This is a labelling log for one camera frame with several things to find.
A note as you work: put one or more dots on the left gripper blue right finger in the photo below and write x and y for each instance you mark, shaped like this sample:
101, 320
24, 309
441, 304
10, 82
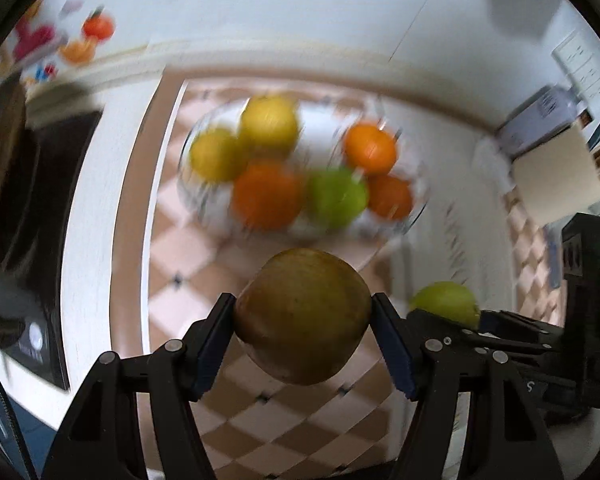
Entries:
390, 333

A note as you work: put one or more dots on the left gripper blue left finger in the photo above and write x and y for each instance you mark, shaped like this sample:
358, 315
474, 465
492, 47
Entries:
206, 343

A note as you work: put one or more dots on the green apple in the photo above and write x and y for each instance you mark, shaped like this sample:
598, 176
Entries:
450, 300
335, 197

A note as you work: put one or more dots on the brown pear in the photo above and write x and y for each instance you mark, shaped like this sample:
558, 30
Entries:
303, 315

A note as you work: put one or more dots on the dark red-orange fruit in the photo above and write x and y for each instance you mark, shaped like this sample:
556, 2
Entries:
389, 197

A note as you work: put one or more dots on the orange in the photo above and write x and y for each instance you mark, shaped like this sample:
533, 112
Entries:
267, 196
369, 148

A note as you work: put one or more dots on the yellow lemon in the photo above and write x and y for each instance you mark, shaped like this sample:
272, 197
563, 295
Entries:
216, 155
269, 126

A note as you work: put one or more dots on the checkered printed table mat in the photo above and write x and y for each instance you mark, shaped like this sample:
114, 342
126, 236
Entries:
167, 272

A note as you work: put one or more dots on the oval floral ceramic plate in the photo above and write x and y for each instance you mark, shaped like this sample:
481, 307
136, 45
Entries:
319, 147

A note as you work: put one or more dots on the cream utensil holder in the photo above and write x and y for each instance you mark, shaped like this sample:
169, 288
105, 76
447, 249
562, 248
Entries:
557, 178

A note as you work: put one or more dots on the white crumpled tissue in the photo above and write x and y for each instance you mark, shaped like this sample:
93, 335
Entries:
493, 165

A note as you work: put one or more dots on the black gas stove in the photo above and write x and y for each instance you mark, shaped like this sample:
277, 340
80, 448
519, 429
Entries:
35, 203

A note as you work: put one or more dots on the silver gas canister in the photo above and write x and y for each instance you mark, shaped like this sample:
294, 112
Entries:
548, 111

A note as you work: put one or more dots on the black wok pan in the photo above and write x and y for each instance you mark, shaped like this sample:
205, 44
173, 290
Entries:
12, 120

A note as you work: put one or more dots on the white wall socket strip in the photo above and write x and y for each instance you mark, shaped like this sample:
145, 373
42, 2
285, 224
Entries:
579, 59

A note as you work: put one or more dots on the colourful wall sticker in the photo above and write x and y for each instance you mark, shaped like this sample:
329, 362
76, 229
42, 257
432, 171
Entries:
53, 35

